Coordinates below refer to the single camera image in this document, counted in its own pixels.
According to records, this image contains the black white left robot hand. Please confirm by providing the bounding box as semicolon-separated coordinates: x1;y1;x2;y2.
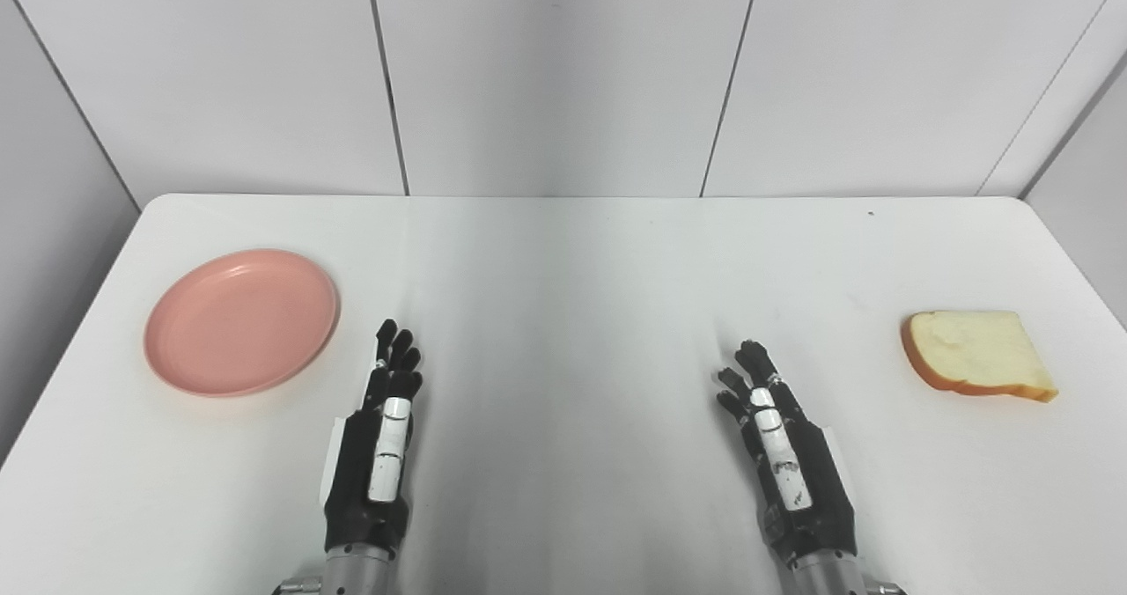
319;318;424;554

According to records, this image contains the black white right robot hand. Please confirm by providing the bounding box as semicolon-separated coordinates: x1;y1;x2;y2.
715;340;859;571

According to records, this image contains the pink round plate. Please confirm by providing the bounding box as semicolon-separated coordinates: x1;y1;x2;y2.
144;248;341;399

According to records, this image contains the slice of white bread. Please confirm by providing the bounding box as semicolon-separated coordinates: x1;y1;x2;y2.
900;310;1059;404

